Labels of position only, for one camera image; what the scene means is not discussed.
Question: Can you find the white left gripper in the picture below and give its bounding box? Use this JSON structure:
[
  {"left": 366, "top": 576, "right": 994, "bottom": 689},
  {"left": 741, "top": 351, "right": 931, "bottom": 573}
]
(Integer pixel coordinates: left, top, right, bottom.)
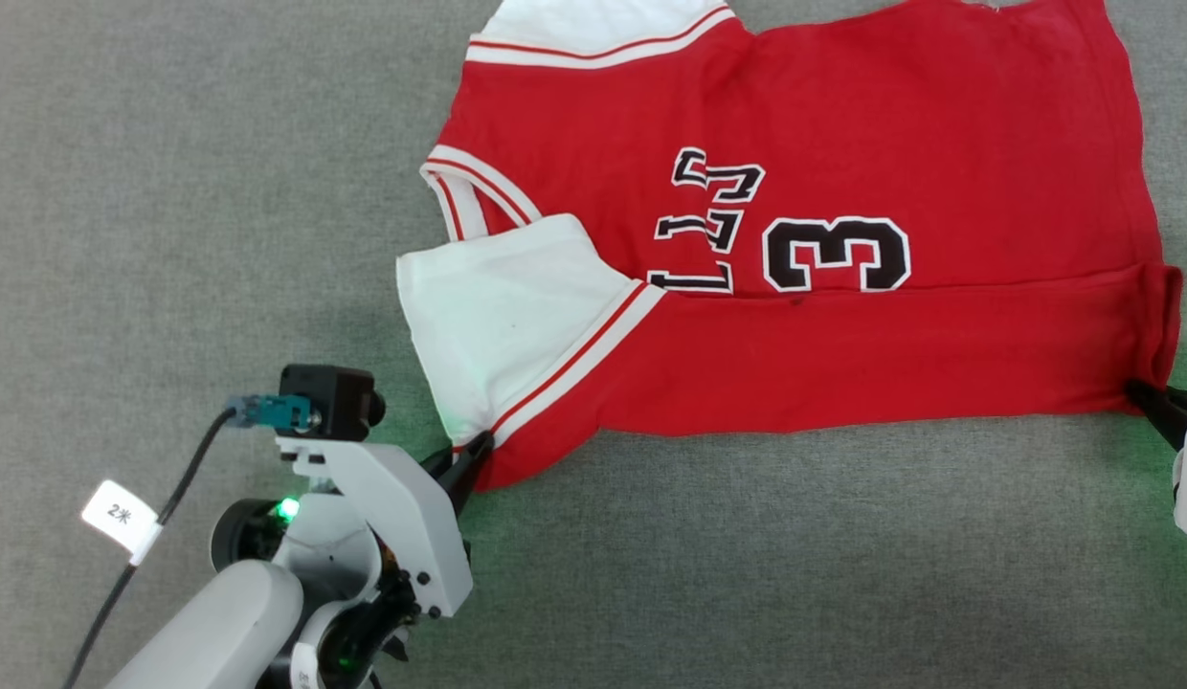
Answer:
[{"left": 211, "top": 431, "right": 496, "bottom": 689}]

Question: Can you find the red and white jersey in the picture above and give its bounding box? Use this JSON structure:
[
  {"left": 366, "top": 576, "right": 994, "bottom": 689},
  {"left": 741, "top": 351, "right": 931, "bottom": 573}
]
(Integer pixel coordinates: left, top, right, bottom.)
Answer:
[{"left": 395, "top": 0, "right": 1184, "bottom": 492}]

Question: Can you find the grey fabric sofa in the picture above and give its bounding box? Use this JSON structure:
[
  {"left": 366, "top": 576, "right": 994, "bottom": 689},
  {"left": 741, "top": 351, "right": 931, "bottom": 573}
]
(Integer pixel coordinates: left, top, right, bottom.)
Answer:
[{"left": 0, "top": 0, "right": 1187, "bottom": 689}]

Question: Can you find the teal left cable connector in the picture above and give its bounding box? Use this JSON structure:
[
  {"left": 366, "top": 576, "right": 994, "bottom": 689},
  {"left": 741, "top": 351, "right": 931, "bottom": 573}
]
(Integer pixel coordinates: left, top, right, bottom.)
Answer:
[{"left": 225, "top": 394, "right": 312, "bottom": 432}]

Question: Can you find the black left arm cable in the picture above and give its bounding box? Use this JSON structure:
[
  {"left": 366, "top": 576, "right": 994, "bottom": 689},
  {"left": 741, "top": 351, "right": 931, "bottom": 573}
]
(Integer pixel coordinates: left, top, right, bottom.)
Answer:
[{"left": 62, "top": 407, "right": 238, "bottom": 689}]

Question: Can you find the white cable label tag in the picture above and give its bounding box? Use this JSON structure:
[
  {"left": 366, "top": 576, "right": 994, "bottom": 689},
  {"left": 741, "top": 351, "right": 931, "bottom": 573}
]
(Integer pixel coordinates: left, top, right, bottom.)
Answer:
[{"left": 81, "top": 478, "right": 164, "bottom": 566}]

